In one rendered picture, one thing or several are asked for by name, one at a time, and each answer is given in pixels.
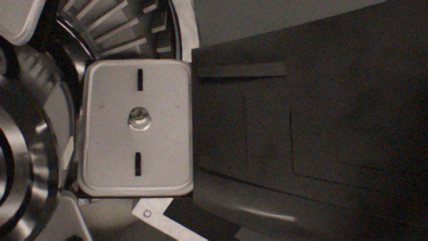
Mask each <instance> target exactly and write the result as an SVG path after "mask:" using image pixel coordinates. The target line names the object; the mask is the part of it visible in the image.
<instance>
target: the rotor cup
mask: <svg viewBox="0 0 428 241"><path fill-rule="evenodd" d="M100 60H101V59H100V55H99V53H98V51H97V49H96V47H95V46H94V44H93V43H92V40H91V39H90V38H89V37H88V36H87V35H86V33H85V32H84V30H83V29H82V28H81V27H80V25H79V24H78V23H77V22H76V21H75V20H74V19H73V18H72V17H71V16H70V15H68V14H67V13H66V12H65V11H64V10H63V9H61V8H60V7H58V12H57V15H56V19H55V21H54V23H53V27H52V31H51V35H50V38H49V42H48V45H47V50H46V53H45V54H41V53H39V52H38V51H36V50H35V49H33V48H32V47H31V46H30V45H29V44H28V43H26V44H24V46H15V45H13V44H11V43H10V41H8V40H7V39H5V38H4V37H3V36H2V35H1V34H0V241H35V239H36V238H37V237H38V236H39V235H40V234H41V233H42V232H43V231H44V229H45V228H46V226H47V225H48V224H49V221H50V220H51V218H52V216H53V214H54V212H55V210H56V208H57V205H58V202H59V199H60V196H61V194H62V190H63V189H64V187H65V184H67V185H68V187H70V186H71V185H72V184H74V183H75V182H76V181H77V180H78V161H79V152H80V134H81V123H82V106H83V95H84V77H85V72H86V65H87V63H94V62H97V61H100ZM72 137H74V150H73V152H72V156H71V158H70V162H69V163H68V167H67V169H64V153H65V151H66V148H67V146H68V145H69V142H70V139H71V138H72Z"/></svg>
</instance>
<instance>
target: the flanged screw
mask: <svg viewBox="0 0 428 241"><path fill-rule="evenodd" d="M151 123H152V119H151V117H150V115H149V113H148V111H147V109H145V108H142V107H136V108H133V109H132V110H131V111H130V114H129V117H128V126H129V127H130V129H131V130H132V131H134V132H137V133H141V132H144V131H147V130H148V129H149V127H150V126H151Z"/></svg>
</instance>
